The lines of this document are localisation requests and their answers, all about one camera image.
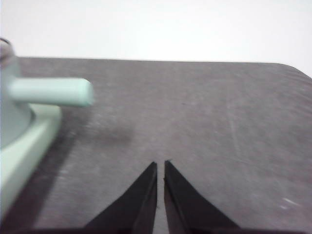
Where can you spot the mint green cooker base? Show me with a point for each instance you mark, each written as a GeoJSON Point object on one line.
{"type": "Point", "coordinates": [22, 156]}

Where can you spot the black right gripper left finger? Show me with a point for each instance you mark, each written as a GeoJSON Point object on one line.
{"type": "Point", "coordinates": [136, 207]}

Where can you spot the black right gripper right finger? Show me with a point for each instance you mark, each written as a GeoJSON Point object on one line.
{"type": "Point", "coordinates": [185, 207]}

